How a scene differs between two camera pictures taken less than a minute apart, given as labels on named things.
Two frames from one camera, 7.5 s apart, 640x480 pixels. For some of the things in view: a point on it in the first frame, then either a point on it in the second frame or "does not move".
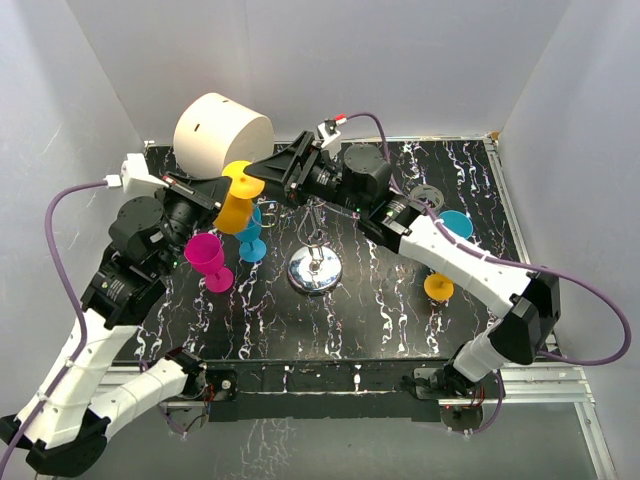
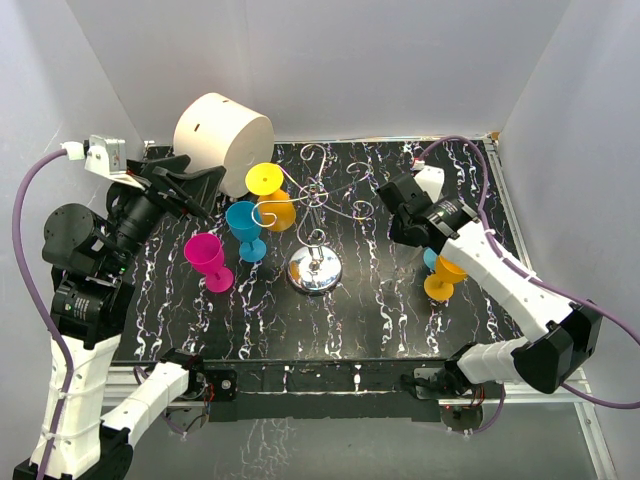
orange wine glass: x=234 y=214 to x=276 y=211
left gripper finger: x=212 y=191 to x=144 y=168
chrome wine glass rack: x=315 y=268 does not move
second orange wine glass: x=438 y=286 does not move
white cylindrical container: x=213 y=132 does not move
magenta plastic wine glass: x=205 y=252 does not move
